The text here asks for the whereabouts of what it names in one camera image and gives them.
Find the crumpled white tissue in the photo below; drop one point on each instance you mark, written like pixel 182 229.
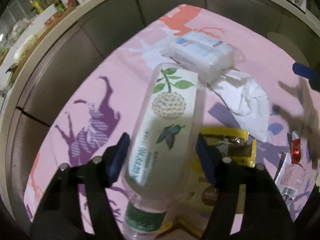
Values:
pixel 247 102

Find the red white small wrapper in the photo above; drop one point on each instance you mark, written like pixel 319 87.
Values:
pixel 291 173

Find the pink patterned tablecloth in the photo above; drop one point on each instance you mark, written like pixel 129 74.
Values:
pixel 108 103

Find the grey kitchen cabinet counter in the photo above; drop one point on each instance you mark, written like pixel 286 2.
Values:
pixel 79 41

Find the clear green-capped plastic bottle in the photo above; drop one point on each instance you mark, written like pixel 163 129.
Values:
pixel 162 148

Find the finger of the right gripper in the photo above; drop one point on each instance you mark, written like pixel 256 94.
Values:
pixel 308 73

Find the white tissue pack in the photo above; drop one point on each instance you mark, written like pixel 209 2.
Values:
pixel 209 57

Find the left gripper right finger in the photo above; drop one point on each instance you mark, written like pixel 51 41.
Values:
pixel 249 204

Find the yellow snack wrapper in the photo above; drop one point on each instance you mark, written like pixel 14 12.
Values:
pixel 212 194

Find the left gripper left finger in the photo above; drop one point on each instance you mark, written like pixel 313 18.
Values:
pixel 58 215

